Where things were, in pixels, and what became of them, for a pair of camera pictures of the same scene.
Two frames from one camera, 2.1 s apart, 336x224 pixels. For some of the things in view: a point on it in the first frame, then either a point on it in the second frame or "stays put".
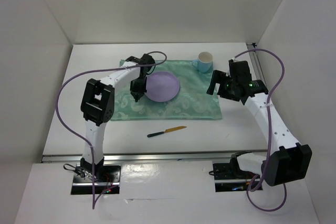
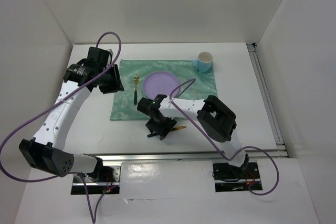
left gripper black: x=139 y=91 -> x=116 y=84
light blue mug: x=204 y=62 stays put
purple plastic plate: x=161 y=86 stays put
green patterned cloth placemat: x=192 y=102 stays put
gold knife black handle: x=166 y=130 stays put
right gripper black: x=220 y=77 -> x=162 y=130
